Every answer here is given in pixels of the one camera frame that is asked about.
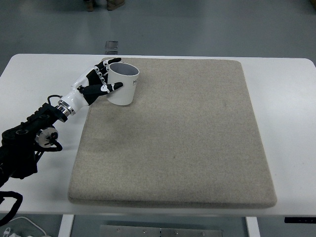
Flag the beige felt mat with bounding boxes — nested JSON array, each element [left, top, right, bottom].
[[68, 58, 277, 208]]

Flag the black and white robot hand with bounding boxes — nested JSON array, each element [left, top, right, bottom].
[[57, 58, 123, 116]]

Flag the brown shoe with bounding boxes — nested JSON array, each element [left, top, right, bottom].
[[107, 0, 125, 11], [83, 0, 94, 12]]

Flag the brown shoe right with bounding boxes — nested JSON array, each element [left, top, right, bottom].
[[107, 0, 125, 11]]

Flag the black sleeved cable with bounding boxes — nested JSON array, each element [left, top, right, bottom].
[[0, 190, 24, 227]]

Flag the white table leg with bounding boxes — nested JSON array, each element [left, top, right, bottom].
[[245, 217, 261, 237], [58, 214, 75, 237]]

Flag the white table leg left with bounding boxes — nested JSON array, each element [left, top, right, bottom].
[[58, 214, 75, 237]]

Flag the brown shoe left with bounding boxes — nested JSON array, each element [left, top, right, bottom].
[[83, 0, 94, 12]]

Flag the black table control panel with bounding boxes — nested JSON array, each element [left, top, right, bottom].
[[284, 217, 316, 224]]

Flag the small clear plastic box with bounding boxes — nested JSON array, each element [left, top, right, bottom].
[[105, 40, 119, 55]]

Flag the white table leg right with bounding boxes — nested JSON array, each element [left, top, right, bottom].
[[245, 217, 261, 237]]

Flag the white ribbed cup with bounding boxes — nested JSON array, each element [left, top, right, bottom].
[[107, 62, 140, 106]]

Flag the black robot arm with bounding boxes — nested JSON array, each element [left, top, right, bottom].
[[0, 95, 67, 186]]

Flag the white cable on floor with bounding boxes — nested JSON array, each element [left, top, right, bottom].
[[0, 216, 47, 237]]

